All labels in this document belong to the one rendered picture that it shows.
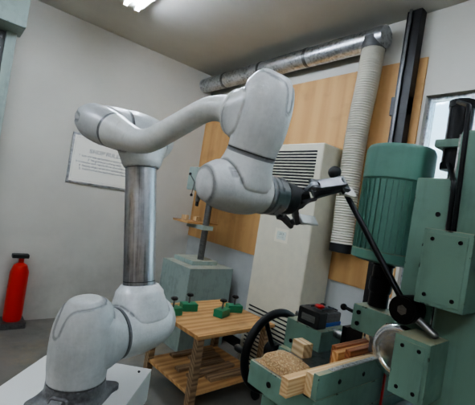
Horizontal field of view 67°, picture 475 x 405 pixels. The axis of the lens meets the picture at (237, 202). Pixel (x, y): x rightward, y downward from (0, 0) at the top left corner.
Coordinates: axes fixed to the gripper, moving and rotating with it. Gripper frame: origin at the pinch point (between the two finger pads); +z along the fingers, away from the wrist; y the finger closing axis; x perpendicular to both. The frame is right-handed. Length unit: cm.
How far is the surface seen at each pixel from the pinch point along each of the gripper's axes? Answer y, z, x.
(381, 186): 11.7, 6.5, -0.5
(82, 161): -215, 16, 195
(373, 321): -9.8, 11.3, -27.9
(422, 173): 20.4, 11.3, -1.9
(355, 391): -17.0, 2.3, -41.6
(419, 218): 15.3, 7.8, -12.1
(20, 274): -267, -21, 108
